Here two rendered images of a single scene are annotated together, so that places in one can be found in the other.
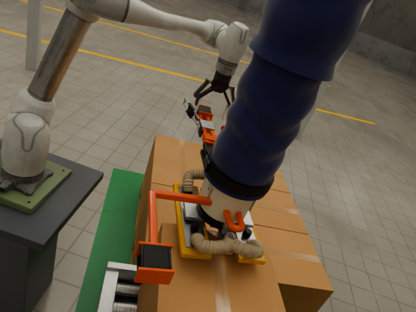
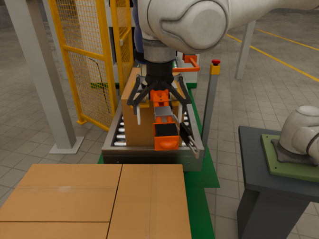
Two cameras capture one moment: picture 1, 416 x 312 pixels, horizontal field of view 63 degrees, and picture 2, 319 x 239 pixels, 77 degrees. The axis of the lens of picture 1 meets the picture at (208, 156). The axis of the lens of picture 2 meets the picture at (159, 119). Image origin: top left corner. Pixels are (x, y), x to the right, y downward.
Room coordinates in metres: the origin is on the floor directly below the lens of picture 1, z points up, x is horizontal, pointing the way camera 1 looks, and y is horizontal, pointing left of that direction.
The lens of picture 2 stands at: (2.01, 0.22, 1.52)
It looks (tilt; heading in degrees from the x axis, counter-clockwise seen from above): 33 degrees down; 196
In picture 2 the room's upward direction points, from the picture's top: straight up
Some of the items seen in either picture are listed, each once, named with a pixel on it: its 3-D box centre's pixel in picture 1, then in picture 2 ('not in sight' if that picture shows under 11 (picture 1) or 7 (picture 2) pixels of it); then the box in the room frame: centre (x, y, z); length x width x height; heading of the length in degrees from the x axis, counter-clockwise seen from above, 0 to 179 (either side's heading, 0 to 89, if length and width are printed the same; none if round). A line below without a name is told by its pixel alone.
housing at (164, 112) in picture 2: (205, 128); (163, 115); (1.38, 0.05, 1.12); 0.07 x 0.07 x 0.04; 20
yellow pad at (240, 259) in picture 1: (241, 221); (139, 90); (0.98, -0.20, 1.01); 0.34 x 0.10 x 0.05; 20
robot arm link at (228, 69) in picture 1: (226, 66); (159, 49); (1.47, 0.06, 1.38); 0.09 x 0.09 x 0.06
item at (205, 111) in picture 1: (203, 113); (165, 135); (1.51, 0.09, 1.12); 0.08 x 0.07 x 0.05; 20
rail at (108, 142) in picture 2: not in sight; (128, 90); (-0.03, -0.74, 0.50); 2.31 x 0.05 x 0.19; 16
